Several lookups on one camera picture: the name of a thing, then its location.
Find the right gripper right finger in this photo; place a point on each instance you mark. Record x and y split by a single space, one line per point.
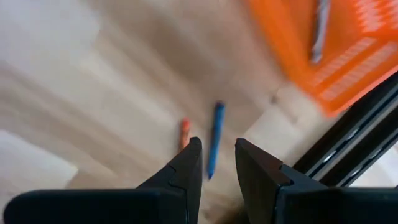
267 193

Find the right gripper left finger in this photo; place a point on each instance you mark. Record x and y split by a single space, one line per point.
174 193

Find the orange crayon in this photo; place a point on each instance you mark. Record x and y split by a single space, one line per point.
185 132

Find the blue crayon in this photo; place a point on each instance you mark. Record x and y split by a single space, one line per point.
216 140

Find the orange plastic basket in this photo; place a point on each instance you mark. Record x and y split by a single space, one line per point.
286 31

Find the grey crayon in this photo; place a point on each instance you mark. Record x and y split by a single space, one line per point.
320 31

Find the black aluminium table frame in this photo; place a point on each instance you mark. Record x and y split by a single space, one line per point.
357 140

